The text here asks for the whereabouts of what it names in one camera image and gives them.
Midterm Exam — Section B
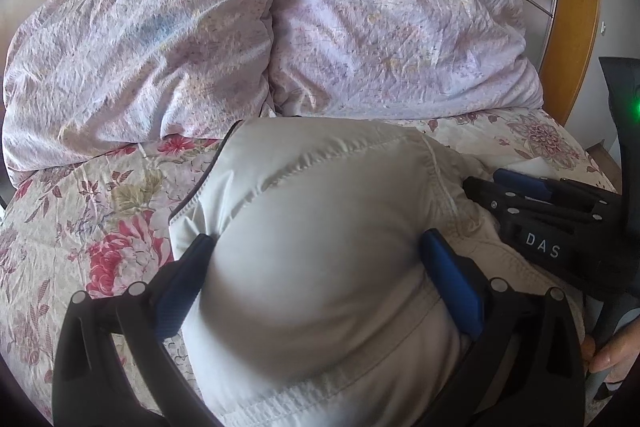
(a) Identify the light grey down jacket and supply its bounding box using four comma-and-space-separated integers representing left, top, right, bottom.
169, 117, 554, 426

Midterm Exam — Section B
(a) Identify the person's right hand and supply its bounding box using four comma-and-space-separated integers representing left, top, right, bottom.
582, 319, 640, 384

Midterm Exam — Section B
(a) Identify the floral bed sheet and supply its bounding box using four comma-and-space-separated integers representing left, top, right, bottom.
1, 108, 611, 421

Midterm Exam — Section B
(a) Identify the right lilac pillow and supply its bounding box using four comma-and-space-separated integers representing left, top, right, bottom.
269, 0, 544, 119

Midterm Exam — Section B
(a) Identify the lilac pillow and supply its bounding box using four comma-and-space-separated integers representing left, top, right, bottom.
269, 0, 544, 119
2, 0, 273, 183

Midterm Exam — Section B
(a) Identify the left lilac pillow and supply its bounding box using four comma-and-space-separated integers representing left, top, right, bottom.
2, 0, 273, 183

